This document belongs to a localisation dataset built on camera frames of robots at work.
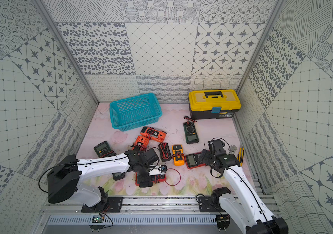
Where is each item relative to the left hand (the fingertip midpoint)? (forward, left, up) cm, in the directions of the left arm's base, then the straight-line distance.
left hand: (152, 172), depth 81 cm
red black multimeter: (-3, -2, +1) cm, 4 cm away
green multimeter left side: (+13, +33, 0) cm, 36 cm away
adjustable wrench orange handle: (+18, -51, -5) cm, 55 cm away
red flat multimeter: (+8, -26, -1) cm, 27 cm away
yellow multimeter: (+11, -15, -1) cm, 18 cm away
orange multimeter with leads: (+25, -1, 0) cm, 25 cm away
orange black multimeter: (+18, +10, +1) cm, 21 cm away
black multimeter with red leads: (+14, -6, 0) cm, 15 cm away
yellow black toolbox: (+44, -39, +12) cm, 60 cm away
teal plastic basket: (+48, +20, -2) cm, 52 cm away
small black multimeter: (-2, +20, 0) cm, 20 cm away
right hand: (+5, -32, +4) cm, 32 cm away
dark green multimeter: (+28, -24, -3) cm, 37 cm away
